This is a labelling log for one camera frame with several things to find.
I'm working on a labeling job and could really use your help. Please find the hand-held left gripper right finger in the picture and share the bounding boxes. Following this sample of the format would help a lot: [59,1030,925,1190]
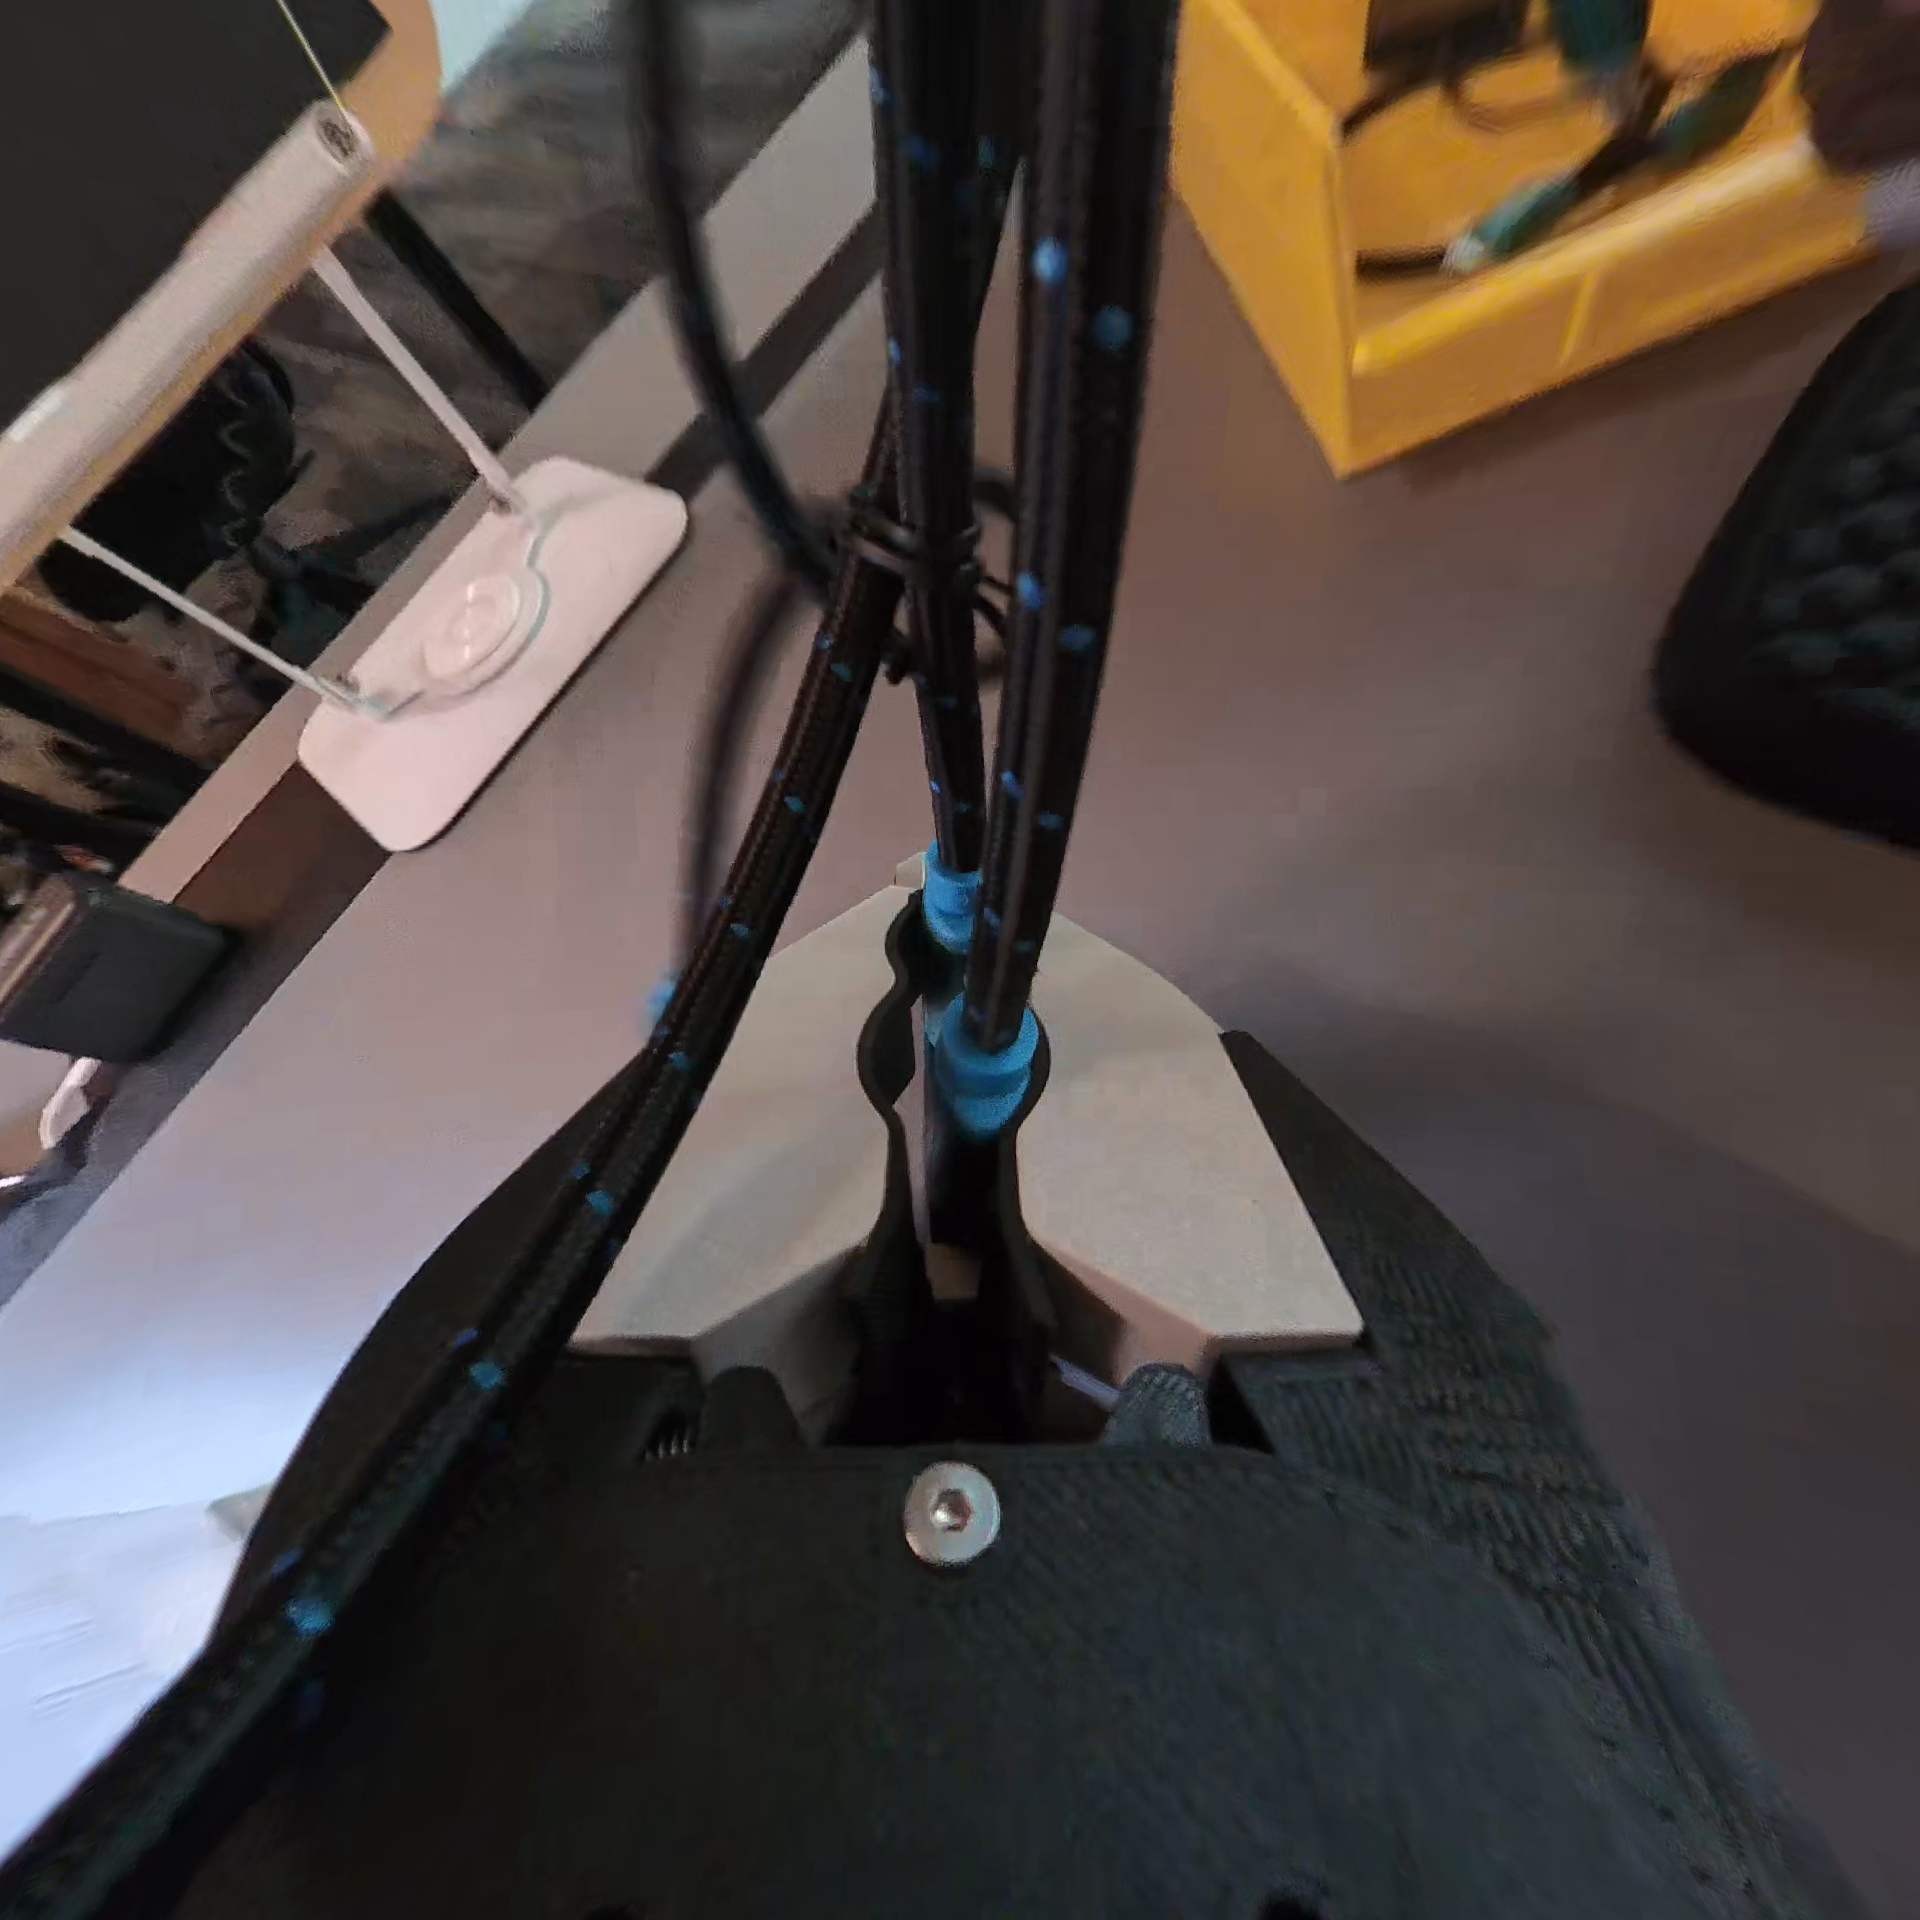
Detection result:
[1001,912,1367,1374]

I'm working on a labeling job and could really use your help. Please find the black braided cable green plugs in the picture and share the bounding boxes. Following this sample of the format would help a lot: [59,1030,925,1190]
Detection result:
[0,0,1179,1920]
[1343,0,1802,279]

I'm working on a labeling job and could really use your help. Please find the black honeycomb wrist rest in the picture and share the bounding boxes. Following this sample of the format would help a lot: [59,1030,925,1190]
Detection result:
[1651,285,1920,856]

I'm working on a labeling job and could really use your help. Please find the person's right hand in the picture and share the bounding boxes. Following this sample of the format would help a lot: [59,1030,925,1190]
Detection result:
[1798,0,1920,174]

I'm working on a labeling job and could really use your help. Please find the yellow plastic bin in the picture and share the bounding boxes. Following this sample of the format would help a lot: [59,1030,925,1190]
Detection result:
[1170,0,1893,480]

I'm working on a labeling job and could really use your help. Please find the black box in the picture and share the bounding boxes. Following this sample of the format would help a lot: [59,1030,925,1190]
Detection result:
[0,870,232,1060]

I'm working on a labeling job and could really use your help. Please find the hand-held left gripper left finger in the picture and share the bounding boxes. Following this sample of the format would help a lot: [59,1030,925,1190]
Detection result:
[574,884,925,1439]

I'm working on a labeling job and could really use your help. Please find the white tablet stand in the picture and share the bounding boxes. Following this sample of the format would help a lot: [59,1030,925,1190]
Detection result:
[0,95,694,854]

